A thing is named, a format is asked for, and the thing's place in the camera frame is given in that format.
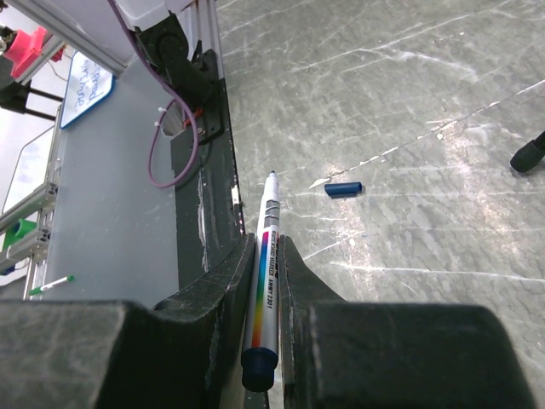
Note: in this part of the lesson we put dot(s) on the green plastic part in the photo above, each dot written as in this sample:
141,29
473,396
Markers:
18,232

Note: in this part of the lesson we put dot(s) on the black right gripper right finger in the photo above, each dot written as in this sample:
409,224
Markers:
340,354

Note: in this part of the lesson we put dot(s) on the black perforated music stand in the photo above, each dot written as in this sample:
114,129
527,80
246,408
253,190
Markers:
530,155

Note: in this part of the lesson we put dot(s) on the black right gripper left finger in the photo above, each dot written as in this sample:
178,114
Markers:
182,353

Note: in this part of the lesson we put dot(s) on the blue framed small whiteboard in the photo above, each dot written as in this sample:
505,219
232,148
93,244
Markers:
88,84

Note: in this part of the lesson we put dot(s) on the pink plastic part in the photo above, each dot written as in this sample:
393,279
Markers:
24,50

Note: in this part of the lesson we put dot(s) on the blue marker cap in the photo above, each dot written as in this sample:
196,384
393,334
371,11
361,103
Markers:
344,189

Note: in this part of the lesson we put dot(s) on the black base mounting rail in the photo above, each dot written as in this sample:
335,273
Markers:
209,217

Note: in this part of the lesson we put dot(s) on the white rainbow whiteboard marker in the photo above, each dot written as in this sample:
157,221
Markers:
259,357

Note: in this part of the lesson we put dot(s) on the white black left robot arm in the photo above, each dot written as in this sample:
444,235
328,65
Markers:
176,60

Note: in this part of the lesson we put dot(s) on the aluminium extrusion frame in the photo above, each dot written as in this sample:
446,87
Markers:
99,31

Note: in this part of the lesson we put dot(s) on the green capped marker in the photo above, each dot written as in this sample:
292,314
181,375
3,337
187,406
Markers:
42,288

